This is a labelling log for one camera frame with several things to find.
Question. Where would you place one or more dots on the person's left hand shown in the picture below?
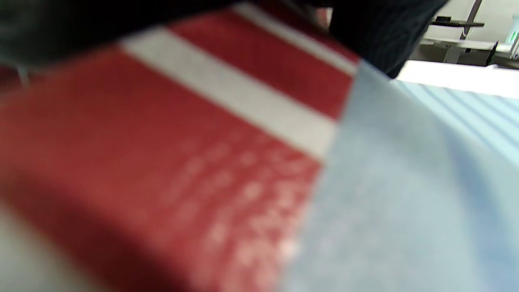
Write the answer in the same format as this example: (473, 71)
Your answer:
(101, 20)

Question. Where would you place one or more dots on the blue striped mouse pad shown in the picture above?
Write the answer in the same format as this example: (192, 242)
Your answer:
(202, 170)

